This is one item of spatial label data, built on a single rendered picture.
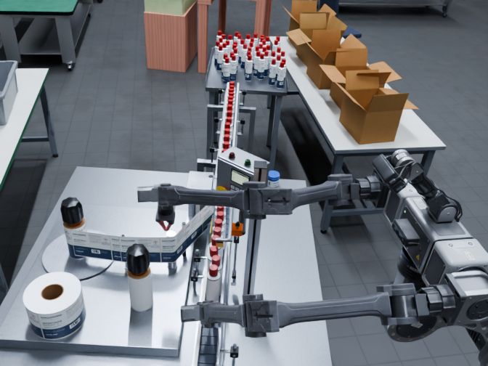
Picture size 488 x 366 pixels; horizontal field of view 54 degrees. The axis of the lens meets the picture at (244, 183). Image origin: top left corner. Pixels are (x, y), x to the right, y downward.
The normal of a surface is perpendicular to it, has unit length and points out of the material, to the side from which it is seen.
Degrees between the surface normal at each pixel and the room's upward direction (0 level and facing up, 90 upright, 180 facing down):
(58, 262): 0
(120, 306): 0
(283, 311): 42
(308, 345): 0
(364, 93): 90
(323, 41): 85
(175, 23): 90
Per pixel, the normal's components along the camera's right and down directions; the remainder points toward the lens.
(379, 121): 0.25, 0.58
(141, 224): 0.06, -0.81
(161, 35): -0.12, 0.57
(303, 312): 0.21, -0.22
